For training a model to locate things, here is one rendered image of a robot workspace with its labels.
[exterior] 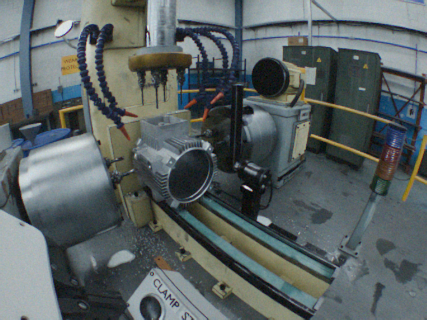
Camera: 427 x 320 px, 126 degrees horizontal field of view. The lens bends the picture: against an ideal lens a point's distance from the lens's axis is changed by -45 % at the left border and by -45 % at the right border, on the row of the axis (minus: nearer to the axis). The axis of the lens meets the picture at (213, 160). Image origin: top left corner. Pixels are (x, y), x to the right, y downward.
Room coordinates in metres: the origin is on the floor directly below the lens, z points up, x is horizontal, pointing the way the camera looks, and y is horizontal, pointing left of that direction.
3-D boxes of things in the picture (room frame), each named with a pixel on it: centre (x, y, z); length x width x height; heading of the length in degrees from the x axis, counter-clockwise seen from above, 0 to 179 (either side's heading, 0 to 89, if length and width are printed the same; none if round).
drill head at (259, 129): (0.75, -0.12, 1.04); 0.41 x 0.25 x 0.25; 133
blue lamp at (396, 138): (0.34, -0.46, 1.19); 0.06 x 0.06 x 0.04
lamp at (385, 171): (0.34, -0.46, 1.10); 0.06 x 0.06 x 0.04
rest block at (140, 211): (0.50, 0.25, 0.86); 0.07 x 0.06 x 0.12; 133
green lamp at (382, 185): (0.34, -0.46, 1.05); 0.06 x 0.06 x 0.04
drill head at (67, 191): (0.29, 0.38, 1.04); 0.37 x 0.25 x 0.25; 133
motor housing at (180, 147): (0.53, 0.12, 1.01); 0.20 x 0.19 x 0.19; 43
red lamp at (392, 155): (0.34, -0.46, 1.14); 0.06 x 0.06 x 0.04
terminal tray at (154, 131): (0.56, 0.15, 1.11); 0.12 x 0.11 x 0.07; 43
